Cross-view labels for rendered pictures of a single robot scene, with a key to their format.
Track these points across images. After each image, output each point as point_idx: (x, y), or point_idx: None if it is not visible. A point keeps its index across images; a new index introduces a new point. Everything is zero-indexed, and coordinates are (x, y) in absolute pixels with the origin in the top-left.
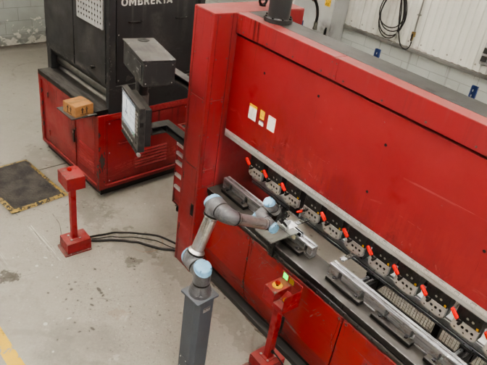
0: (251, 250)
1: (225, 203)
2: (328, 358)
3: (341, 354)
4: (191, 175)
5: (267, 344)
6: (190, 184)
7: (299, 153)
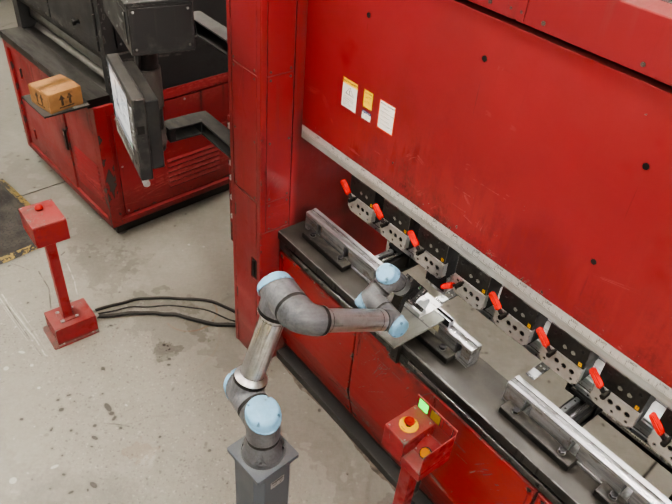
0: (358, 343)
1: (297, 292)
2: None
3: None
4: (248, 211)
5: None
6: (248, 226)
7: (444, 175)
